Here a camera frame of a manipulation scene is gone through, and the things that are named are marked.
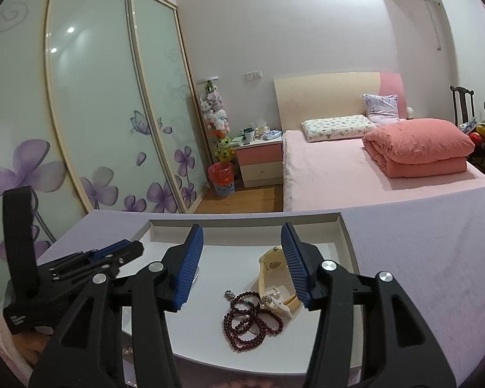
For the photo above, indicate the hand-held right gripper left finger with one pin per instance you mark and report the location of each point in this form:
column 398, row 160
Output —
column 188, row 270

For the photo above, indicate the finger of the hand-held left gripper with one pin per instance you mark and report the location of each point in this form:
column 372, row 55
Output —
column 121, row 250
column 20, row 230

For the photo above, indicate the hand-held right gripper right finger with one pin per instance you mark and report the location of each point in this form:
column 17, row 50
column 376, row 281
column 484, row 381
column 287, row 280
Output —
column 295, row 266

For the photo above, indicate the yellow wristwatch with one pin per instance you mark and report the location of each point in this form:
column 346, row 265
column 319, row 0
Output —
column 273, row 264

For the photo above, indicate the grey shallow tray box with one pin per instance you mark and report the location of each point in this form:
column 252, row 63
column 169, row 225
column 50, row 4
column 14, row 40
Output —
column 226, row 262

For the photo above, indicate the silver pearl earrings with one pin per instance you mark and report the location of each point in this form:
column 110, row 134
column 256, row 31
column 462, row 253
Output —
column 266, row 301

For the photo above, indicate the bin with red bag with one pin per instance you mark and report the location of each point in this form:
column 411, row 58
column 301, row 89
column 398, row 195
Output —
column 222, row 182

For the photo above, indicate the pink and beige nightstand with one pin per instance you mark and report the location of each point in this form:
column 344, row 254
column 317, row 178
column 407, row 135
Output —
column 258, row 161

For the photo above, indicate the purple tablecloth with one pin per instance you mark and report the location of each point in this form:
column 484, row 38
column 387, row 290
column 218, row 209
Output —
column 408, row 270

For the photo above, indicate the white and green mug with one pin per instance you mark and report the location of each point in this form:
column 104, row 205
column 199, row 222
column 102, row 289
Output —
column 248, row 136

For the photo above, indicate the tissue box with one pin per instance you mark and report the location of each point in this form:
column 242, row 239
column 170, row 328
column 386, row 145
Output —
column 262, row 127

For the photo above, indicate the white patterned pillow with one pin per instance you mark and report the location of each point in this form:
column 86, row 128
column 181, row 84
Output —
column 335, row 127

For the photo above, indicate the column of plush toys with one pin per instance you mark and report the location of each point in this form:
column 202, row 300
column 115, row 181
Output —
column 216, row 113

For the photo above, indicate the floral sliding door wardrobe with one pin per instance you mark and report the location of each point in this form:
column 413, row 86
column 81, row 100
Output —
column 97, row 89

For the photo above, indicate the beige and pink headboard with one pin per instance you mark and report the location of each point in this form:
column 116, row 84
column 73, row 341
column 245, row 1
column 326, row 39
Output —
column 319, row 97

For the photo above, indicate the folded pink quilt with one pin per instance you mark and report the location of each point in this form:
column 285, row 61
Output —
column 420, row 145

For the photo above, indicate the purple floral pillow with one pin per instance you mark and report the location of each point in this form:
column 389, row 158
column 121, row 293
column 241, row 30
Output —
column 382, row 107

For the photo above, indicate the pile of colourful toys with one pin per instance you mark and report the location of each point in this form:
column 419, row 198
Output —
column 479, row 137

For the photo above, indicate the dark wooden chair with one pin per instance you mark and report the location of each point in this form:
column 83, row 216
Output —
column 462, row 105

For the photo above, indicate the white air conditioner pipe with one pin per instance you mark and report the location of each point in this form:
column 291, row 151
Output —
column 437, row 5

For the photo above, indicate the white wall switch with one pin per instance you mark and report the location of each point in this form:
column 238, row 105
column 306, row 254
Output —
column 253, row 74

